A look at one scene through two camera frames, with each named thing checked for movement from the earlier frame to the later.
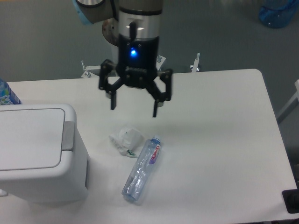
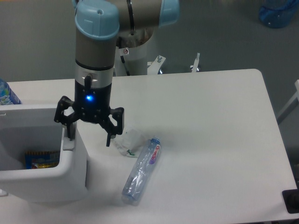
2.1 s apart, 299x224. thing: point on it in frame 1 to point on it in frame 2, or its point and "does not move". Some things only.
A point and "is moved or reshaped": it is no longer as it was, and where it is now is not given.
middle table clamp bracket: (160, 60) does not move
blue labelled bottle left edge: (7, 96) does not move
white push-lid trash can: (43, 156) is moved or reshaped
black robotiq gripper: (138, 59) to (91, 104)
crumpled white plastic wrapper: (126, 140) does not move
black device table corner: (291, 199) does not move
